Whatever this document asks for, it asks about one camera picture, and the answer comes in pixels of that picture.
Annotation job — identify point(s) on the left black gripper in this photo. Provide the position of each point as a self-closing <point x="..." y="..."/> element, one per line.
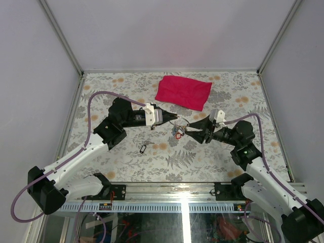
<point x="166" y="115"/>

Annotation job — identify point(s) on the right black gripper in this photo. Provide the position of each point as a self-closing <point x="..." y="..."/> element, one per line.
<point x="207" y="133"/>

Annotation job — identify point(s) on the keyring with coloured tags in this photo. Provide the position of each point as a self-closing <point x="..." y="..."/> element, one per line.
<point x="178" y="131"/>

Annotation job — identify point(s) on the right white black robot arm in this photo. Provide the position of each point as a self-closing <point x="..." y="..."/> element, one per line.
<point x="300" y="219"/>

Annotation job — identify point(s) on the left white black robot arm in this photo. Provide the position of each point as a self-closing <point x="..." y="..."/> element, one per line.
<point x="109" y="133"/>

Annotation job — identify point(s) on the key with black tag left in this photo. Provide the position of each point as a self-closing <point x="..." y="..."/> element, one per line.
<point x="144" y="146"/>

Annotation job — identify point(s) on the folded red cloth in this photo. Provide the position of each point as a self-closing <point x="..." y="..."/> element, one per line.
<point x="183" y="91"/>

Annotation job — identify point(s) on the floral patterned table mat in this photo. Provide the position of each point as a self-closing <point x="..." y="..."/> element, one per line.
<point x="237" y="93"/>

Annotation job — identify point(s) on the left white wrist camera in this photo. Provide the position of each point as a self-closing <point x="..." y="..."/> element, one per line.
<point x="151" y="115"/>

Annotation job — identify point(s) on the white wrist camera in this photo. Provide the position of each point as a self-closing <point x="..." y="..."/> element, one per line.
<point x="151" y="115"/>
<point x="217" y="118"/>

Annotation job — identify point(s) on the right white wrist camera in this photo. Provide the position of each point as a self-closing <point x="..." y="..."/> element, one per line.
<point x="217" y="118"/>

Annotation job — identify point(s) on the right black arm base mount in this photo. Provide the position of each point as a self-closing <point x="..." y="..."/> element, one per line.
<point x="229" y="191"/>

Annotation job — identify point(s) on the aluminium front rail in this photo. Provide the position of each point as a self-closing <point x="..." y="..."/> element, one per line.
<point x="167" y="191"/>

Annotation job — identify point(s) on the blue slotted cable duct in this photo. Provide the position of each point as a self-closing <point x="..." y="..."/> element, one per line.
<point x="134" y="207"/>

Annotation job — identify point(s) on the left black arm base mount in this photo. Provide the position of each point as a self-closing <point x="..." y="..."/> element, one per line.
<point x="116" y="192"/>

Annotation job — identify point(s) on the left aluminium frame post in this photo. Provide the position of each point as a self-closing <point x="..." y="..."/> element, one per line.
<point x="60" y="36"/>

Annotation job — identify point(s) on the aluminium frame post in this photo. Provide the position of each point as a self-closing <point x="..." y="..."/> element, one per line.
<point x="289" y="17"/>
<point x="60" y="36"/>

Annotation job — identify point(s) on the right aluminium frame post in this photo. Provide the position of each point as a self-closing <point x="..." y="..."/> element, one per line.
<point x="289" y="17"/>

